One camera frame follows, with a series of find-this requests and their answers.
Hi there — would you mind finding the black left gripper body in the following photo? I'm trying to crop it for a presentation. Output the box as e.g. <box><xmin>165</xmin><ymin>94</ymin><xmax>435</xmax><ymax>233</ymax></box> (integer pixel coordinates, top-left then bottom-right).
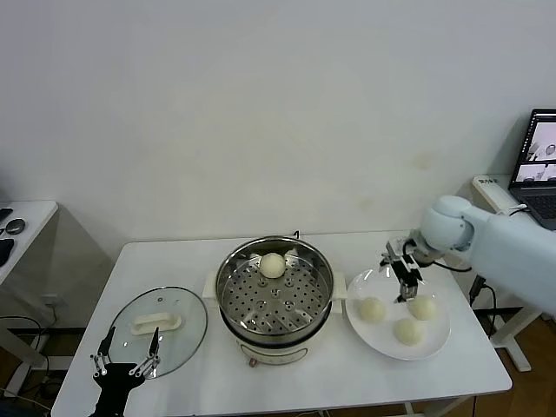
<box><xmin>92</xmin><ymin>362</ymin><xmax>147</xmax><ymax>417</ymax></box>

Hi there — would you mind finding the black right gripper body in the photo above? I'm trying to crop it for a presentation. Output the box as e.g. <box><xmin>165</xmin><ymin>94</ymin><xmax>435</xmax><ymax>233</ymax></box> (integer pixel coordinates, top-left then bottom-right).
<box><xmin>390</xmin><ymin>249</ymin><xmax>422</xmax><ymax>287</ymax></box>

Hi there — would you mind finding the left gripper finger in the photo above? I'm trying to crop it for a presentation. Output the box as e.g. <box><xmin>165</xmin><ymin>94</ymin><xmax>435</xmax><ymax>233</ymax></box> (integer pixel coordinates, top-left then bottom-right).
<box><xmin>89</xmin><ymin>325</ymin><xmax>117</xmax><ymax>378</ymax></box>
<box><xmin>129</xmin><ymin>326</ymin><xmax>162</xmax><ymax>380</ymax></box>

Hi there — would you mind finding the white steamed baozi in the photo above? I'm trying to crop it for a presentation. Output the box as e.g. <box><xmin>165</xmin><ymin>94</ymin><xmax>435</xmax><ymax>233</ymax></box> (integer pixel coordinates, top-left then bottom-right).
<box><xmin>407</xmin><ymin>295</ymin><xmax>437</xmax><ymax>321</ymax></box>
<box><xmin>393</xmin><ymin>317</ymin><xmax>425</xmax><ymax>347</ymax></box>
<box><xmin>358</xmin><ymin>296</ymin><xmax>387</xmax><ymax>323</ymax></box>
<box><xmin>259</xmin><ymin>253</ymin><xmax>287</xmax><ymax>280</ymax></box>

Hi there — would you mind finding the glass pot lid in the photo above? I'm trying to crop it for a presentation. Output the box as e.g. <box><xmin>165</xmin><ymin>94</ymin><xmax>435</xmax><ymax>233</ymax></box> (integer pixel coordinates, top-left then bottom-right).
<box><xmin>105</xmin><ymin>285</ymin><xmax>209</xmax><ymax>380</ymax></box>

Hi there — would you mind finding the steel perforated steamer basket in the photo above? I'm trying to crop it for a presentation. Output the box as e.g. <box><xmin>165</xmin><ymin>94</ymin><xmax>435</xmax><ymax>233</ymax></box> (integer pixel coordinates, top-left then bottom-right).
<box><xmin>215</xmin><ymin>235</ymin><xmax>335</xmax><ymax>344</ymax></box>

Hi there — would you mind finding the cream electric steamer pot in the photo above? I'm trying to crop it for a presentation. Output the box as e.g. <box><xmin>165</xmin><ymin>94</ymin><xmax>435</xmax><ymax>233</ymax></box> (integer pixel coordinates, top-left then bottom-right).
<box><xmin>202</xmin><ymin>236</ymin><xmax>348</xmax><ymax>369</ymax></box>

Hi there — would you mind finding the white round plate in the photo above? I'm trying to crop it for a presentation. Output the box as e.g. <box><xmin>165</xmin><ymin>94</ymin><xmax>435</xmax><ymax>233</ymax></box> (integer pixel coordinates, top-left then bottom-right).
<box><xmin>346</xmin><ymin>268</ymin><xmax>453</xmax><ymax>361</ymax></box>

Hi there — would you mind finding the plain white side desk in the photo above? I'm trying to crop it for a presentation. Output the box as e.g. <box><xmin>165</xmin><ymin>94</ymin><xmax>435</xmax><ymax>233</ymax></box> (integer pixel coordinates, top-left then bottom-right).
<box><xmin>0</xmin><ymin>200</ymin><xmax>60</xmax><ymax>374</ymax></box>

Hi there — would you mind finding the open grey laptop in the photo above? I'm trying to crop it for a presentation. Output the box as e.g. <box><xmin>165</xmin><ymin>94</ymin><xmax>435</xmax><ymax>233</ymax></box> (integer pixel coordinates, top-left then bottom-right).
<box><xmin>507</xmin><ymin>108</ymin><xmax>556</xmax><ymax>231</ymax></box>

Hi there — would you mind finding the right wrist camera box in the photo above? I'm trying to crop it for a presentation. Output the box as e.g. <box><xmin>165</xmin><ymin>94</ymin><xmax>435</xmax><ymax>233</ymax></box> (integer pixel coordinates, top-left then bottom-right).
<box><xmin>385</xmin><ymin>237</ymin><xmax>407</xmax><ymax>261</ymax></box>

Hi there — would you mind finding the floor cable bundle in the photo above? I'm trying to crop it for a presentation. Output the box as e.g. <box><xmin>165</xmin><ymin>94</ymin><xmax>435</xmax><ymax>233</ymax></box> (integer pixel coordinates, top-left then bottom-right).
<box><xmin>0</xmin><ymin>315</ymin><xmax>60</xmax><ymax>412</ymax></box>

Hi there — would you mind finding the black cable with adapter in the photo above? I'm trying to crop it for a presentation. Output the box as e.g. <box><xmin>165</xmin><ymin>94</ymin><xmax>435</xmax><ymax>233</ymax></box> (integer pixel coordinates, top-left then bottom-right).
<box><xmin>467</xmin><ymin>273</ymin><xmax>499</xmax><ymax>341</ymax></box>

